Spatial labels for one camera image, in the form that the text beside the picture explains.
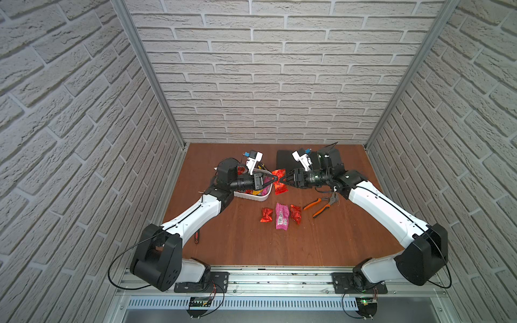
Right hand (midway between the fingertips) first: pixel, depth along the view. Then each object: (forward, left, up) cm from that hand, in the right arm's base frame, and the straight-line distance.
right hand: (285, 180), depth 73 cm
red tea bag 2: (-3, -6, -23) cm, 24 cm away
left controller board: (-34, +35, -28) cm, 56 cm away
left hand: (0, +2, +2) cm, 3 cm away
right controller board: (-39, -26, -27) cm, 54 cm away
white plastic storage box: (+6, +14, -20) cm, 25 cm away
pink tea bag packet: (-2, 0, -22) cm, 23 cm away
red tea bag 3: (-2, +2, -1) cm, 3 cm away
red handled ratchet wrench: (-11, +38, -23) cm, 46 cm away
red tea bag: (-4, +7, -21) cm, 23 cm away
